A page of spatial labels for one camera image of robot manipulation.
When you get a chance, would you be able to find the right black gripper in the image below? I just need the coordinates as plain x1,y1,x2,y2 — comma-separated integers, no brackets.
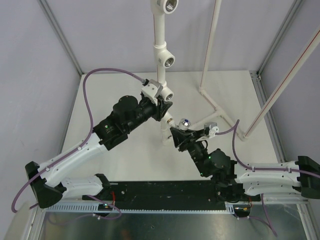
170,125,209,176

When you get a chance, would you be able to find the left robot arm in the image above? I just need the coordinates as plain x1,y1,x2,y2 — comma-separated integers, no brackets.
25,95,173,209

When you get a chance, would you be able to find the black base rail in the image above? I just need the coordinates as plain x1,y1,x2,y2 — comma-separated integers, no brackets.
95,180,261,211

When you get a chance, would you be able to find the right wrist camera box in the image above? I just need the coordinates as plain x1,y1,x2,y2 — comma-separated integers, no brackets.
203,121,220,138

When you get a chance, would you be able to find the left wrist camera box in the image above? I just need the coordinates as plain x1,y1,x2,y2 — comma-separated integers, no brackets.
141,79,163,105

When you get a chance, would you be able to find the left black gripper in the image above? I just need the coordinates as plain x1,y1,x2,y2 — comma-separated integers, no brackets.
125,96,173,133

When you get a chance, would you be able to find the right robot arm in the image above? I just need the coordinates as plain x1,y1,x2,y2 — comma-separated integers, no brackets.
170,124,320,201

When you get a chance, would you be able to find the white PVC pipe frame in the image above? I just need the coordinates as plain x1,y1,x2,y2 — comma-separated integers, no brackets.
150,0,320,140

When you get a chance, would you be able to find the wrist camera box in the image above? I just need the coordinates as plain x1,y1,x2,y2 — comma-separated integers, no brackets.
203,121,220,138
141,79,163,105

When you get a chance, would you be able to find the aluminium table frame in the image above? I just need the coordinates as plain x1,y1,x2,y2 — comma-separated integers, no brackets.
28,193,320,240

